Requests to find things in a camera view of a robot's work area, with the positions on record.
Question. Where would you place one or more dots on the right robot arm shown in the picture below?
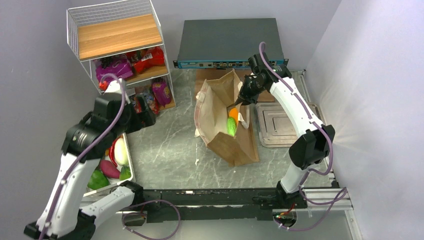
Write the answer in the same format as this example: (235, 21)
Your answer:
(314, 138)

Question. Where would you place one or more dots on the metal tray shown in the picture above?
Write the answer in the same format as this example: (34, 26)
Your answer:
(275, 128)

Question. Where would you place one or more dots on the red snack bag upper shelf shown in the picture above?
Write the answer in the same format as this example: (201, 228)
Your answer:
(144, 59)

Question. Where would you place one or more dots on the green cabbage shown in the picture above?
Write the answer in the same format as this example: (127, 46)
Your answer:
(97, 180)

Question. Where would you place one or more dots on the green lettuce toy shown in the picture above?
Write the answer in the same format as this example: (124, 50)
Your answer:
(231, 126)

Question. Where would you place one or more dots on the white wire shelf rack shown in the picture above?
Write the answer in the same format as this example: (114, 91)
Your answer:
(109, 29)

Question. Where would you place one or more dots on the brown burlap grocery bag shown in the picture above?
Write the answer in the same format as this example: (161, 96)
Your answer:
(213, 103)

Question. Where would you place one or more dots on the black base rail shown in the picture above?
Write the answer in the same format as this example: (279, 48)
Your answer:
(262, 204)

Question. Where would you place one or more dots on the wooden board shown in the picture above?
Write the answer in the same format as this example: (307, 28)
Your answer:
(212, 74)

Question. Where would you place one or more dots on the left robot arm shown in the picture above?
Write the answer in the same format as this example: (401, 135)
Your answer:
(83, 148)

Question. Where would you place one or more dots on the purple snack bag shelf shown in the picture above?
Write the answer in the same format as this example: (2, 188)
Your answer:
(161, 91)
(119, 66)

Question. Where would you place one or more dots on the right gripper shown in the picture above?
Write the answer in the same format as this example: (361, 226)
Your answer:
(244, 98)

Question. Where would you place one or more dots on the pink sweet potato toy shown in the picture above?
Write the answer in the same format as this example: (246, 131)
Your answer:
(109, 169)

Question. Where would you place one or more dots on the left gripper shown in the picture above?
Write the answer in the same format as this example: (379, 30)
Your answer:
(143, 119)

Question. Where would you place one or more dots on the orange fruit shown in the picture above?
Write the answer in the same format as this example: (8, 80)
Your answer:
(233, 113)

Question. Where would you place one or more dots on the red pepper toy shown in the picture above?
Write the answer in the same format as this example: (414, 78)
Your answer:
(111, 153)

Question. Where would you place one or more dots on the white perforated basket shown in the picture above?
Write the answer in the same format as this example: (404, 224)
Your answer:
(127, 172)

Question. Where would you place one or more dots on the dark network switch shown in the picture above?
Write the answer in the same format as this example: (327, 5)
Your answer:
(228, 43)

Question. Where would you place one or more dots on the white daikon vegetable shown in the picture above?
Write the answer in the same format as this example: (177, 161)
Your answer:
(121, 153)

